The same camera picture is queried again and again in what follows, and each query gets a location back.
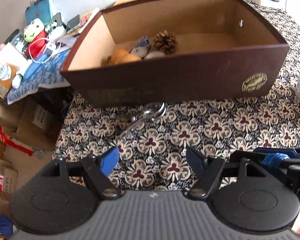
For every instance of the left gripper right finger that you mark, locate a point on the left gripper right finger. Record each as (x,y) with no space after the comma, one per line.
(208,171)

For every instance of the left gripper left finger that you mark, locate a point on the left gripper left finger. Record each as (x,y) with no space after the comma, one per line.
(96,173)

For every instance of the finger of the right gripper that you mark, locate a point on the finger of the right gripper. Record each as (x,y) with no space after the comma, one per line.
(272,159)

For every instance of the pine cone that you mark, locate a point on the pine cone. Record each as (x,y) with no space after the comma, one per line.
(166,42)

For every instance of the floral patterned tablecloth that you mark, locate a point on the floral patterned tablecloth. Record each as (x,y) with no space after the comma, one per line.
(153,156)

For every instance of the red white package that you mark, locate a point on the red white package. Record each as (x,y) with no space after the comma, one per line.
(14,143)

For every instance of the blue checkered cloth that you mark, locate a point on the blue checkered cloth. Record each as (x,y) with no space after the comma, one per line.
(46,76)

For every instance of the orange gourd toy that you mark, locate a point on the orange gourd toy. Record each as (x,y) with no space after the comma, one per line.
(121,56)

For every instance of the brown cardboard box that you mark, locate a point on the brown cardboard box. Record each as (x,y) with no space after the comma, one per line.
(225,49)

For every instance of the small tape roll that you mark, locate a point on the small tape roll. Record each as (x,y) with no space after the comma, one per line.
(154,55)

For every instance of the white panda plush toy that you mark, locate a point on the white panda plush toy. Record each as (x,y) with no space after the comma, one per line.
(54,32)

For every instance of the stack of books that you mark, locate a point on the stack of books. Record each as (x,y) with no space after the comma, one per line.
(84,20)

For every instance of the green frog plush toy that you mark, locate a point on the green frog plush toy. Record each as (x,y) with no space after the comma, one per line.
(34,35)

